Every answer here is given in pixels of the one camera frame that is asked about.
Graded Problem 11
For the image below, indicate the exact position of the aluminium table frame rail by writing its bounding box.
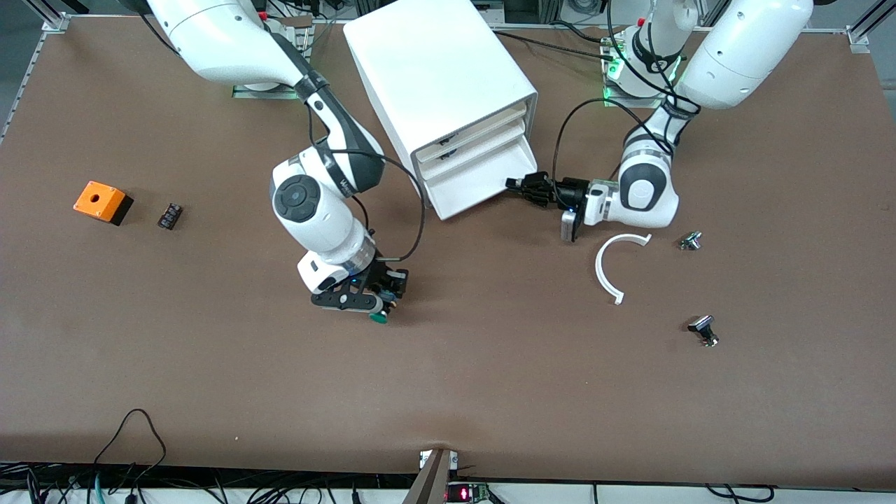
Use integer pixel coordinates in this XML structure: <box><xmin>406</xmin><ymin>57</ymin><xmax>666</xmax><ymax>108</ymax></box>
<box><xmin>42</xmin><ymin>13</ymin><xmax>872</xmax><ymax>36</ymax></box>

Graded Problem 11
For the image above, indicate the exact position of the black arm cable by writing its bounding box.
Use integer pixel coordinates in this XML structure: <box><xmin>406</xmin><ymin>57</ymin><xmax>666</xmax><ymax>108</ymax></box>
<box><xmin>552</xmin><ymin>0</ymin><xmax>702</xmax><ymax>184</ymax></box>
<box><xmin>307</xmin><ymin>98</ymin><xmax>426</xmax><ymax>281</ymax></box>

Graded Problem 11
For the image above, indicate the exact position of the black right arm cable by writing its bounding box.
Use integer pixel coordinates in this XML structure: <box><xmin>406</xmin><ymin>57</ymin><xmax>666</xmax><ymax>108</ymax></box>
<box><xmin>307</xmin><ymin>98</ymin><xmax>426</xmax><ymax>281</ymax></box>

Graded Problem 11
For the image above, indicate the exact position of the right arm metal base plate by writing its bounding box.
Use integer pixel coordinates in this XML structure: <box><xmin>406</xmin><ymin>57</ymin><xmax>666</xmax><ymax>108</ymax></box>
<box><xmin>232</xmin><ymin>17</ymin><xmax>310</xmax><ymax>99</ymax></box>

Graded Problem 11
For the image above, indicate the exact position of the orange button enclosure box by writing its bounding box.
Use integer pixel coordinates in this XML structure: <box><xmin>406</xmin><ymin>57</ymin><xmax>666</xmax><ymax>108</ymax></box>
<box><xmin>73</xmin><ymin>181</ymin><xmax>134</xmax><ymax>226</ymax></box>

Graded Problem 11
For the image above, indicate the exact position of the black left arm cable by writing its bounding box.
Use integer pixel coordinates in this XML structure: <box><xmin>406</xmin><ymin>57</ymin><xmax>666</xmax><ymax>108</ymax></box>
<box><xmin>552</xmin><ymin>0</ymin><xmax>702</xmax><ymax>184</ymax></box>

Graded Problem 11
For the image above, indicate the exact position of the white plastic drawer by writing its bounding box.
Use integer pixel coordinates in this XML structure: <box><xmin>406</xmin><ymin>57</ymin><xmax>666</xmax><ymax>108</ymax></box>
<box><xmin>419</xmin><ymin>119</ymin><xmax>527</xmax><ymax>176</ymax></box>
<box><xmin>416</xmin><ymin>101</ymin><xmax>534</xmax><ymax>163</ymax></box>
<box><xmin>422</xmin><ymin>133</ymin><xmax>541</xmax><ymax>222</ymax></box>

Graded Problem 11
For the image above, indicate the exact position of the red LED display board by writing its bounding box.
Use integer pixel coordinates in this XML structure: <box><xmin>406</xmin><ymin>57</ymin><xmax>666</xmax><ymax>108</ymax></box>
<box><xmin>445</xmin><ymin>482</ymin><xmax>491</xmax><ymax>504</ymax></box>

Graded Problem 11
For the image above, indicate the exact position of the tangled black cable bundle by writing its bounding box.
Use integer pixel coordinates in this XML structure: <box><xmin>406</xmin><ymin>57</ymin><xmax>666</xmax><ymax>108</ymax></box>
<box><xmin>0</xmin><ymin>462</ymin><xmax>421</xmax><ymax>504</ymax></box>

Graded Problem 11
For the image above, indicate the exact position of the white drawer cabinet shell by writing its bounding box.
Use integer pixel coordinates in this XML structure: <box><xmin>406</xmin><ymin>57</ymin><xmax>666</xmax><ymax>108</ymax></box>
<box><xmin>343</xmin><ymin>0</ymin><xmax>540</xmax><ymax>211</ymax></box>

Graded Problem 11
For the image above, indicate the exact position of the black table cable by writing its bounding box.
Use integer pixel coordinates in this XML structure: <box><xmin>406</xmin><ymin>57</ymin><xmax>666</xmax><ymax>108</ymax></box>
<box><xmin>493</xmin><ymin>21</ymin><xmax>625</xmax><ymax>62</ymax></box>

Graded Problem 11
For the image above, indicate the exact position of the thin black cable loop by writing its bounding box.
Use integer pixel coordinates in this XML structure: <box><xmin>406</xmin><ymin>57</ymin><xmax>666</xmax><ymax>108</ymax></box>
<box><xmin>93</xmin><ymin>409</ymin><xmax>167</xmax><ymax>484</ymax></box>

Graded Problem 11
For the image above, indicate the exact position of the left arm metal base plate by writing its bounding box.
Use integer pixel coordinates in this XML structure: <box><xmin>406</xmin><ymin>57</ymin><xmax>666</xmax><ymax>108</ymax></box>
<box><xmin>603</xmin><ymin>35</ymin><xmax>678</xmax><ymax>110</ymax></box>

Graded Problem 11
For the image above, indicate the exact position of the white curved plastic ring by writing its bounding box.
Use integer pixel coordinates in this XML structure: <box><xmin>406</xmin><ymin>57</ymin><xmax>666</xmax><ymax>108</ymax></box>
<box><xmin>595</xmin><ymin>233</ymin><xmax>653</xmax><ymax>306</ymax></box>

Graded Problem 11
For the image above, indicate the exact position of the brown camera post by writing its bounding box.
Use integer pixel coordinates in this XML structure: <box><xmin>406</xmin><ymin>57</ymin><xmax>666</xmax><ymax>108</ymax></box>
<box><xmin>401</xmin><ymin>448</ymin><xmax>452</xmax><ymax>504</ymax></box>

